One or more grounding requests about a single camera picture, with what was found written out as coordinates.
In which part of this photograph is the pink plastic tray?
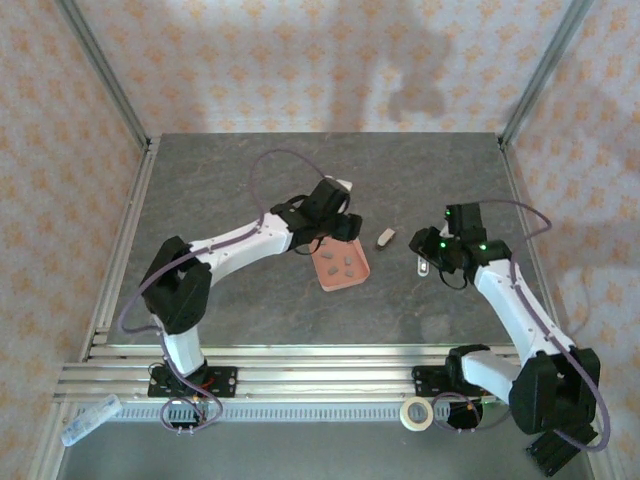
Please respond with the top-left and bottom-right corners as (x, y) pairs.
(309, 238), (372, 294)

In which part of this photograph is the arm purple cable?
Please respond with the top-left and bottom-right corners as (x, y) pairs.
(117, 149), (337, 435)
(431, 198), (612, 454)

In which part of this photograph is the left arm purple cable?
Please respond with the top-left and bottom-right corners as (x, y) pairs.
(117, 149), (337, 435)

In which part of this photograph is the grey slotted cable duct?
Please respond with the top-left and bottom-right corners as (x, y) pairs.
(107, 402), (454, 424)

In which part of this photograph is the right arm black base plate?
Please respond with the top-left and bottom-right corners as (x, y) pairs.
(411, 365), (466, 400)

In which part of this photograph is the aluminium upright post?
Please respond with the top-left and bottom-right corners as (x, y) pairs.
(52, 0), (152, 150)
(498, 0), (597, 150)

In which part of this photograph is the black aluminium extrusion piece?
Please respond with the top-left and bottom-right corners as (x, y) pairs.
(524, 429), (600, 479)

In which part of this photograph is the white tape roll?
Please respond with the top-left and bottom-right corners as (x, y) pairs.
(399, 396), (435, 431)

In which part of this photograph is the clear plastic bottle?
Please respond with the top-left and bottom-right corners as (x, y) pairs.
(59, 393), (123, 448)

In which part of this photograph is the aluminium side rail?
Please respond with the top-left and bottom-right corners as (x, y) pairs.
(81, 135), (162, 359)
(497, 135), (571, 361)

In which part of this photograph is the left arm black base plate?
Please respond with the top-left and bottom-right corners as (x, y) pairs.
(147, 366), (238, 400)

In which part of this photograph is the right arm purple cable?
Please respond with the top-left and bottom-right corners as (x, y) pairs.
(431, 198), (612, 454)

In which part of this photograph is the aluminium front rail beam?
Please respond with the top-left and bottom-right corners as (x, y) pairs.
(52, 343), (601, 404)

